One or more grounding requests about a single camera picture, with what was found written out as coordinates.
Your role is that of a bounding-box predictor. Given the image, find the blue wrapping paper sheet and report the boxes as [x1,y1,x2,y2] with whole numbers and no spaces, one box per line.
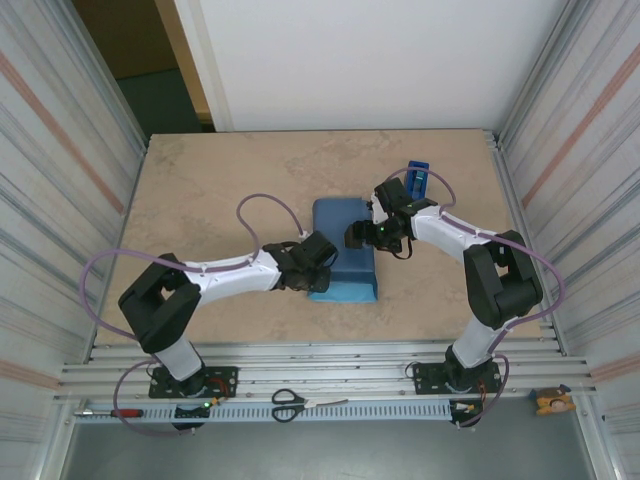
[306,197,380,306]

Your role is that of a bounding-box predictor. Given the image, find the blue tape dispenser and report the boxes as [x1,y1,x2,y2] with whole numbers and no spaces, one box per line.
[405,159,432,202]

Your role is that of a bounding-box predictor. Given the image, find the small yellow toy figure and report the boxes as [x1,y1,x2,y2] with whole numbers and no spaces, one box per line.
[529,383,578,417]

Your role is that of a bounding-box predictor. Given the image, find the aluminium rail frame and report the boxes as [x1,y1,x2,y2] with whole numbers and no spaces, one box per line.
[52,339,601,406]

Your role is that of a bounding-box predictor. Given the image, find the black handled scissors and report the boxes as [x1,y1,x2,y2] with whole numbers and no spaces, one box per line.
[271,388,350,424]

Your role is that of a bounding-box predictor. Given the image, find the white slotted cable duct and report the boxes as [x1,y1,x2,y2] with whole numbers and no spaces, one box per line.
[73,401,454,425]

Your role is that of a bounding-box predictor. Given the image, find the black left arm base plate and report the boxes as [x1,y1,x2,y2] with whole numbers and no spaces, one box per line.
[148,366,239,400]

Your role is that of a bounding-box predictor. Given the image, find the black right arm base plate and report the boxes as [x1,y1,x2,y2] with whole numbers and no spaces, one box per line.
[412,360,504,397]

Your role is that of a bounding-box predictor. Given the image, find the white door frame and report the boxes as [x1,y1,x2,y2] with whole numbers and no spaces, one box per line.
[154,0,235,134]

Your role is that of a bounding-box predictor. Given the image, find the red handled screwdriver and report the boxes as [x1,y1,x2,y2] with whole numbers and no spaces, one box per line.
[74,408,145,419]

